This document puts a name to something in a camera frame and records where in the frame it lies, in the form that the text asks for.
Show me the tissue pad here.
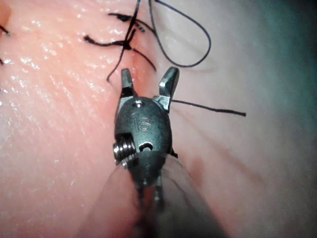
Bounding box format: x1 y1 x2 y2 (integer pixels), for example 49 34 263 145
0 0 317 238

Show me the right arm needle driver jaw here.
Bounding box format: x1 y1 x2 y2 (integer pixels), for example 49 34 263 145
158 66 180 100
120 68 138 98

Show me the black stitching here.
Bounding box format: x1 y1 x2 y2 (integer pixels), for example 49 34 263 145
83 12 157 72
0 24 11 66

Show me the right arm needle driver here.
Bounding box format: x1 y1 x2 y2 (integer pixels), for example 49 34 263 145
112 95 173 169

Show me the black thread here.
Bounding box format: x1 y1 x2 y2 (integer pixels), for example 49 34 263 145
106 0 247 118

